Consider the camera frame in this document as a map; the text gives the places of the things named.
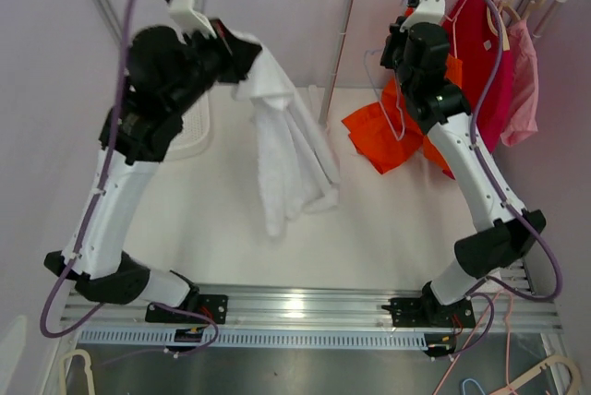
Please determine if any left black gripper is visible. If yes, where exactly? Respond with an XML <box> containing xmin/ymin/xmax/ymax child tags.
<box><xmin>166</xmin><ymin>18</ymin><xmax>262</xmax><ymax>117</ymax></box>

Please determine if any blue wire hanger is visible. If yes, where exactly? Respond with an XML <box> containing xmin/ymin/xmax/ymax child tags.
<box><xmin>362</xmin><ymin>46</ymin><xmax>407</xmax><ymax>141</ymax></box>

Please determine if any red t shirt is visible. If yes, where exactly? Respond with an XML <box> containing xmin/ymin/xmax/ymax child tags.
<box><xmin>442</xmin><ymin>0</ymin><xmax>513</xmax><ymax>151</ymax></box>

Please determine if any orange t shirt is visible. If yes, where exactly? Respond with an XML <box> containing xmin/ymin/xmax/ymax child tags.
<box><xmin>342</xmin><ymin>78</ymin><xmax>453</xmax><ymax>178</ymax></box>

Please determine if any beige plastic hanger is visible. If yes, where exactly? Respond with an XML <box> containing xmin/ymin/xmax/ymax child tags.
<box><xmin>498</xmin><ymin>0</ymin><xmax>547</xmax><ymax>23</ymax></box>
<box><xmin>486</xmin><ymin>0</ymin><xmax>510</xmax><ymax>51</ymax></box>

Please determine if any pink t shirt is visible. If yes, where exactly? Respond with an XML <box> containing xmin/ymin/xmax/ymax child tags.
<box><xmin>501</xmin><ymin>19</ymin><xmax>539</xmax><ymax>147</ymax></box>

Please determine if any white t shirt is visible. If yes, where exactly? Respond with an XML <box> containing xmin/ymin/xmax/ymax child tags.
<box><xmin>232</xmin><ymin>46</ymin><xmax>341</xmax><ymax>238</ymax></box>

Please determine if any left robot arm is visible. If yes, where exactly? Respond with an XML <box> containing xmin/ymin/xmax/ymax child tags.
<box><xmin>44</xmin><ymin>20</ymin><xmax>262</xmax><ymax>322</ymax></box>

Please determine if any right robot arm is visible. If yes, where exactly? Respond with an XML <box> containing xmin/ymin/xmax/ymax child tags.
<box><xmin>380</xmin><ymin>17</ymin><xmax>546</xmax><ymax>328</ymax></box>

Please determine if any pink hanger on floor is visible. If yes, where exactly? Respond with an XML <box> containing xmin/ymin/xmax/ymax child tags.
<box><xmin>431</xmin><ymin>290</ymin><xmax>513</xmax><ymax>395</ymax></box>

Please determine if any beige hanger on floor left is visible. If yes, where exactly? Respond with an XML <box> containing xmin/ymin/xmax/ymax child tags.
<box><xmin>57</xmin><ymin>348</ymin><xmax>97</xmax><ymax>395</ymax></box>

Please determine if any beige hanger on floor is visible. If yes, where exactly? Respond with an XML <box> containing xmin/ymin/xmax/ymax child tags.
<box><xmin>57</xmin><ymin>348</ymin><xmax>97</xmax><ymax>395</ymax></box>
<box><xmin>489</xmin><ymin>353</ymin><xmax>584</xmax><ymax>395</ymax></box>

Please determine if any blue hanger on floor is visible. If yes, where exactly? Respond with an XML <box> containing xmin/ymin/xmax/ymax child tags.
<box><xmin>460</xmin><ymin>378</ymin><xmax>486</xmax><ymax>395</ymax></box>

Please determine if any beige hanger on floor right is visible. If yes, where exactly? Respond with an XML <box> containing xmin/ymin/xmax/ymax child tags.
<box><xmin>489</xmin><ymin>353</ymin><xmax>584</xmax><ymax>395</ymax></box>

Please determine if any white plastic laundry basket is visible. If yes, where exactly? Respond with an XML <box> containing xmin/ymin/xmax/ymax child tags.
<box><xmin>165</xmin><ymin>93</ymin><xmax>211</xmax><ymax>161</ymax></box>

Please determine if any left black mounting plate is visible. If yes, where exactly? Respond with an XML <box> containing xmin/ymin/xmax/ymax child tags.
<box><xmin>144</xmin><ymin>293</ymin><xmax>229</xmax><ymax>324</ymax></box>

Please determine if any black mounting plate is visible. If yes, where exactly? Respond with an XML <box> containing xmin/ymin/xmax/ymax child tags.
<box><xmin>380</xmin><ymin>296</ymin><xmax>476</xmax><ymax>329</ymax></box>
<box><xmin>144</xmin><ymin>293</ymin><xmax>229</xmax><ymax>324</ymax></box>

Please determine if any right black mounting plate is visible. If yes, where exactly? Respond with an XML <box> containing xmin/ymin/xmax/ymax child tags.
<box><xmin>380</xmin><ymin>296</ymin><xmax>476</xmax><ymax>329</ymax></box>

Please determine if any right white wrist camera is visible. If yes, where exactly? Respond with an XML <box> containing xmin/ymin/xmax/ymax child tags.
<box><xmin>401</xmin><ymin>0</ymin><xmax>446</xmax><ymax>31</ymax></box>

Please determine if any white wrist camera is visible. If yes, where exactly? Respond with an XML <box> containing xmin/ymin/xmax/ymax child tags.
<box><xmin>168</xmin><ymin>0</ymin><xmax>217</xmax><ymax>38</ymax></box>
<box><xmin>401</xmin><ymin>0</ymin><xmax>446</xmax><ymax>31</ymax></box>

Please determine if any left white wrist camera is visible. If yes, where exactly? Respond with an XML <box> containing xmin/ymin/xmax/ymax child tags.
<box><xmin>168</xmin><ymin>0</ymin><xmax>217</xmax><ymax>38</ymax></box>

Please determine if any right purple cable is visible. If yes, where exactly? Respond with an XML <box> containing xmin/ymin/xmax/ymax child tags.
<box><xmin>415</xmin><ymin>0</ymin><xmax>564</xmax><ymax>364</ymax></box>

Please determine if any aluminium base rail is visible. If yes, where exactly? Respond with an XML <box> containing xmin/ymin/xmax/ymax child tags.
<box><xmin>58</xmin><ymin>284</ymin><xmax>563</xmax><ymax>333</ymax></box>

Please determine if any white slotted cable duct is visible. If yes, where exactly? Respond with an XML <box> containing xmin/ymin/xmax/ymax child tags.
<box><xmin>78</xmin><ymin>327</ymin><xmax>428</xmax><ymax>351</ymax></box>

